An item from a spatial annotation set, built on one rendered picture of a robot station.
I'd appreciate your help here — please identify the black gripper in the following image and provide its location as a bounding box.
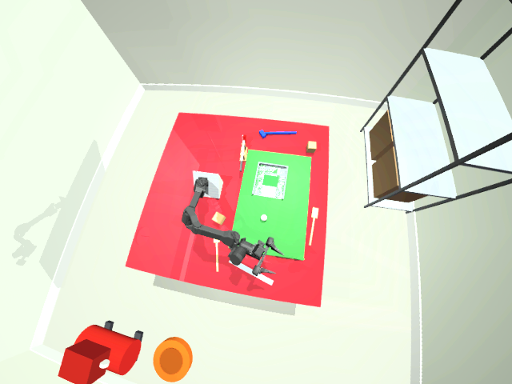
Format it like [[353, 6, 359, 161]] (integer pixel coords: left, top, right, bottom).
[[247, 237, 284, 276]]

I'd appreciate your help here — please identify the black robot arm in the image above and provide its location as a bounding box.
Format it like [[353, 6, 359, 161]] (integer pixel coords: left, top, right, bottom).
[[181, 177, 266, 266]]

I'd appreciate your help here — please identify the green flat mat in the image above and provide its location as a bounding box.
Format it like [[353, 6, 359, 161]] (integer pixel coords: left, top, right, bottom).
[[232, 149, 311, 258]]

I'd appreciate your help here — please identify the tan box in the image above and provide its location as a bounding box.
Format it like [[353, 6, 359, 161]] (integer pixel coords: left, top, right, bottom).
[[212, 212, 226, 225], [306, 141, 316, 153]]

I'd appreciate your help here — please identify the white flat bar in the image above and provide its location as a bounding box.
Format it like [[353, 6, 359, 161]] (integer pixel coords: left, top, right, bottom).
[[237, 263, 273, 285]]

